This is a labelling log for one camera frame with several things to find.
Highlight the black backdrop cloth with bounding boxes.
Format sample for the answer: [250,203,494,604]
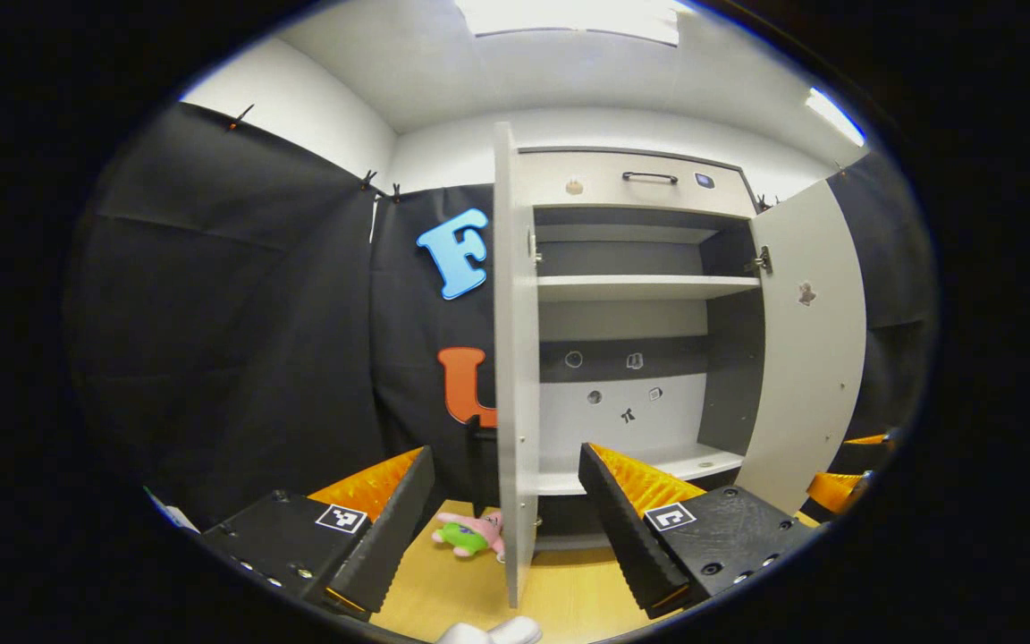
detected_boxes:
[63,100,938,529]

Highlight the beige cabinet door square stickers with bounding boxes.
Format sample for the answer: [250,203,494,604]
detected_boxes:
[734,179,867,515]

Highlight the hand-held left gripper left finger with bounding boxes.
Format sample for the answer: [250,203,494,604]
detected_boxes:
[202,445,437,618]

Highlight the large ceiling light panel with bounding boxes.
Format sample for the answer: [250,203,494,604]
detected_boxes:
[454,0,681,46]

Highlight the beige double-door shoe cabinet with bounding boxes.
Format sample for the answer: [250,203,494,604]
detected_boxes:
[490,121,869,611]

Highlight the pink and green plush toy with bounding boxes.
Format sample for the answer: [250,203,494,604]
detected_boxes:
[432,512,507,563]

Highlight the white printed papers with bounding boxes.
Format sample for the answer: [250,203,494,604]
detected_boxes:
[144,486,203,536]

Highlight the beige cabinet door checkered sticker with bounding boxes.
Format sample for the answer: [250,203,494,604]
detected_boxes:
[491,122,541,611]

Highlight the narrow ceiling light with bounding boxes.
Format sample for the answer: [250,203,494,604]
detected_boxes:
[806,87,866,147]

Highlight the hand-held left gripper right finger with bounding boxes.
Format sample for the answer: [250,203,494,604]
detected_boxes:
[578,442,824,620]

